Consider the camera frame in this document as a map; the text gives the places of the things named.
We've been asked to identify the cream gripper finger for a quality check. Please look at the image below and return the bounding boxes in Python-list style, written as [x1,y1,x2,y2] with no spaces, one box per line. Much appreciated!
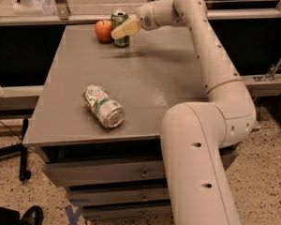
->
[111,18,141,39]

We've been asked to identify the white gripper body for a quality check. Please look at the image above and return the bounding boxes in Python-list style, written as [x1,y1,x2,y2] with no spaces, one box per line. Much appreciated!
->
[136,2,159,31]

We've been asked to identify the green soda can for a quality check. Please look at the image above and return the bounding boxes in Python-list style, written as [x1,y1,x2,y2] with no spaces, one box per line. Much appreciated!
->
[111,8,130,48]

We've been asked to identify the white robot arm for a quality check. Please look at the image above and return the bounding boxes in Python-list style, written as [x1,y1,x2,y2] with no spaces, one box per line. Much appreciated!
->
[111,0,256,225]

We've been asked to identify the red apple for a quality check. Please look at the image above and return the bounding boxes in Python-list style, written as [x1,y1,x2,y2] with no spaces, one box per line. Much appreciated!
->
[95,20,112,42]

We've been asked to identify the silver crushed can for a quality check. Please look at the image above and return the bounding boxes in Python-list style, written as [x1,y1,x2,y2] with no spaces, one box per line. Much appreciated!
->
[82,85,125,128]

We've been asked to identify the grey drawer cabinet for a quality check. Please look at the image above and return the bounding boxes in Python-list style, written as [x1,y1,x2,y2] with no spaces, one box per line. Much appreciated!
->
[22,23,262,221]

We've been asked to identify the top grey drawer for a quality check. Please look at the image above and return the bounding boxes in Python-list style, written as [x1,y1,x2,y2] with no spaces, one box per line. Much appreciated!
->
[42,149,240,188]

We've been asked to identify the grey drawer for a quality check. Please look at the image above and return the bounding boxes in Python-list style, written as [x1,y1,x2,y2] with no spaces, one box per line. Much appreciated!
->
[67,184,170,206]
[81,200,171,220]
[42,149,240,188]

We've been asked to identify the black tripod stand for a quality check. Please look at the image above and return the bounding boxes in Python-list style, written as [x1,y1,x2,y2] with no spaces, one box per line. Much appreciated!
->
[0,118,31,182]

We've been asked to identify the middle grey drawer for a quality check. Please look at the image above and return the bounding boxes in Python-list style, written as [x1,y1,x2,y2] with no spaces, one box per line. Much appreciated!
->
[67,184,170,206]

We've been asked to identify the bottom grey drawer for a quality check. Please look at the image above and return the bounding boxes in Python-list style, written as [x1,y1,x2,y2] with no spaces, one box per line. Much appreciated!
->
[81,200,171,220]

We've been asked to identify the black shoe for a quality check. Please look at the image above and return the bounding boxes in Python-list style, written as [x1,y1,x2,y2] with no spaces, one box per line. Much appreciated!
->
[20,205,43,225]

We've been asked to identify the metal railing frame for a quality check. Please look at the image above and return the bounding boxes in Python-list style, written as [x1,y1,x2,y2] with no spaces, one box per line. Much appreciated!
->
[0,0,281,27]

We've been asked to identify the metal bracket clamp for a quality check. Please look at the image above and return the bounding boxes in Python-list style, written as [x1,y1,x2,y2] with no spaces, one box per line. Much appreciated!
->
[253,57,281,82]

